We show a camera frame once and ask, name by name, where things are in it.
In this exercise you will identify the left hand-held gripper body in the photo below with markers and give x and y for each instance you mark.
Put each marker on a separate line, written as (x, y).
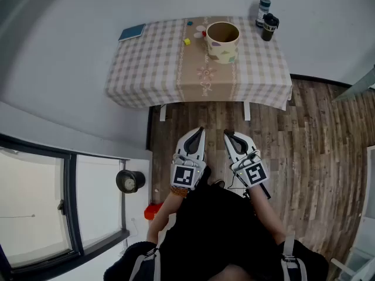
(183, 176)

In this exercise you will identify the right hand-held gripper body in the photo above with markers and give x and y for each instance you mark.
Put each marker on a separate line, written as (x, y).
(255, 174)

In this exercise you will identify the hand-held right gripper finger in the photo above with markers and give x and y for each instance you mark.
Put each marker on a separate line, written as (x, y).
(246, 143)
(229, 146)

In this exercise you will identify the yellow cube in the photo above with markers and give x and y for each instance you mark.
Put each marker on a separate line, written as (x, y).
(187, 42)

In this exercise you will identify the person's left forearm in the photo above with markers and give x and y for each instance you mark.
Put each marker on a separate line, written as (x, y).
(164, 218)

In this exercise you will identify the person's right forearm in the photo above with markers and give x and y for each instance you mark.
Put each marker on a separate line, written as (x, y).
(266, 212)

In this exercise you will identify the white table leg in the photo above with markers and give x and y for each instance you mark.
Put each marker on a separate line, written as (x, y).
(163, 113)
(247, 111)

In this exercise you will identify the red plastic box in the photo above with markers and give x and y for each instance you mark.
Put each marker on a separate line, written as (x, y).
(152, 211)

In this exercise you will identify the black flower pot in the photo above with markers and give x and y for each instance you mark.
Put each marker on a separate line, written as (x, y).
(129, 180)

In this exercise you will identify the person's black clothing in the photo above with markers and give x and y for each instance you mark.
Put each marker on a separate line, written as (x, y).
(216, 230)

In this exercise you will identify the beige checked tablecloth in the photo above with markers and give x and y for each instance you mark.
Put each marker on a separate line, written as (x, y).
(146, 69)

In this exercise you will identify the round cream cardboard bucket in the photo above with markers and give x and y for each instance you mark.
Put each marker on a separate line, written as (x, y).
(222, 48)

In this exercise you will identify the black tumbler cup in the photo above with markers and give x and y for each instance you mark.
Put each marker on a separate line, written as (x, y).
(269, 28)

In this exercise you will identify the blue notebook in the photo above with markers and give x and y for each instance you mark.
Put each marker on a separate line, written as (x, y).
(132, 32)

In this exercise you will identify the grey glass partition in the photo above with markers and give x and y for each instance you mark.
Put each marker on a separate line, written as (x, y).
(357, 86)

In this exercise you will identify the clear bottle with teal lid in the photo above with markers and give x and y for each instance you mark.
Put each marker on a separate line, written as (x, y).
(262, 10)

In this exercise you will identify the black window frame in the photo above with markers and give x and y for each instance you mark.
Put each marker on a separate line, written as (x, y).
(71, 200)

